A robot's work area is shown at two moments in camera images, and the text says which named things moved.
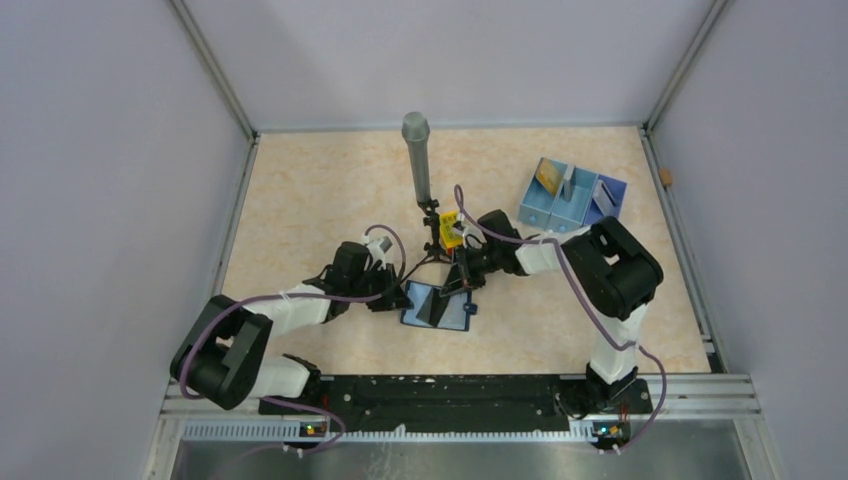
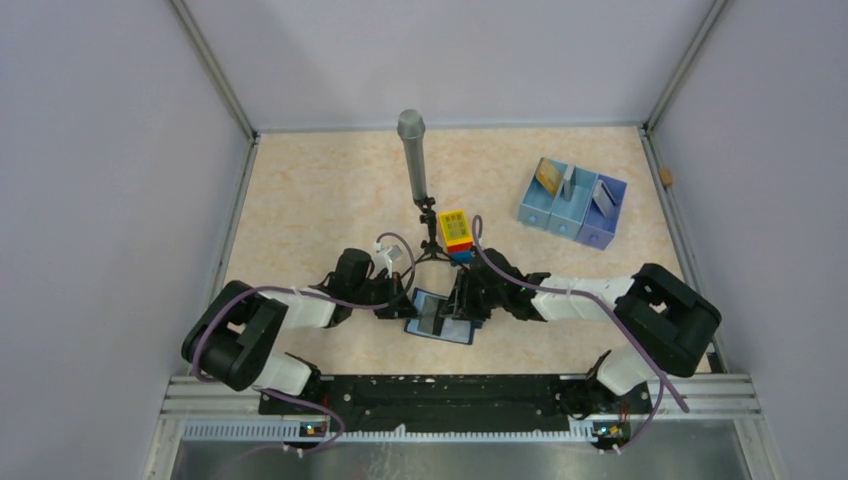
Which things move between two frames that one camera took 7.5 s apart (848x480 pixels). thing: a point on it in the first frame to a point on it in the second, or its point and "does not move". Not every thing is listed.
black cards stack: x=566 y=192 does not move
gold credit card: x=548 y=175 does not move
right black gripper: x=457 y=280 to x=460 y=304
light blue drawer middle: x=568 y=216 does not move
